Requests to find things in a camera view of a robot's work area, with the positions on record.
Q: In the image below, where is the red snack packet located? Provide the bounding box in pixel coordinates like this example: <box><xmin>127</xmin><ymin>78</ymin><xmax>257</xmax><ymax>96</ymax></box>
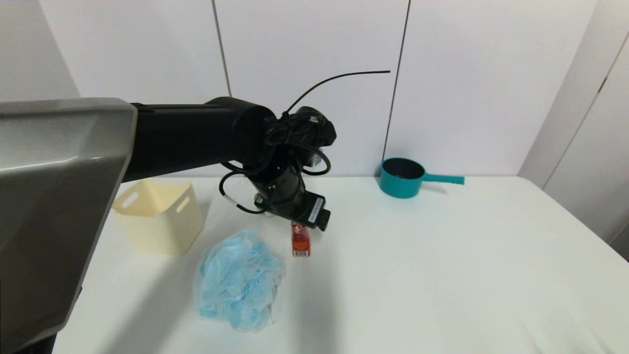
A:
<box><xmin>291</xmin><ymin>221</ymin><xmax>311</xmax><ymax>257</ymax></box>

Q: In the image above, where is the light blue bath pouf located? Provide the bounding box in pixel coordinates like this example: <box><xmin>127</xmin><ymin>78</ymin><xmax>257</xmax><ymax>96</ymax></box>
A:
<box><xmin>196</xmin><ymin>229</ymin><xmax>285</xmax><ymax>331</ymax></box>

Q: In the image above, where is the cream plastic basket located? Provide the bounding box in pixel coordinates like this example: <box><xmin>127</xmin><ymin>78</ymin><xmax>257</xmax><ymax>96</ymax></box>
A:
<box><xmin>111</xmin><ymin>178</ymin><xmax>205</xmax><ymax>256</ymax></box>

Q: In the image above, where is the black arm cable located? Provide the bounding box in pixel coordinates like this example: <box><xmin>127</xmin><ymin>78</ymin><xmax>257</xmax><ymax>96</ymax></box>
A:
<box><xmin>219</xmin><ymin>70</ymin><xmax>392</xmax><ymax>215</ymax></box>

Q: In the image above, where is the teal saucepan with handle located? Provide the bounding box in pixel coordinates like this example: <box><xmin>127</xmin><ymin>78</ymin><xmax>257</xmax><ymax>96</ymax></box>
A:
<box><xmin>378</xmin><ymin>157</ymin><xmax>465</xmax><ymax>199</ymax></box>

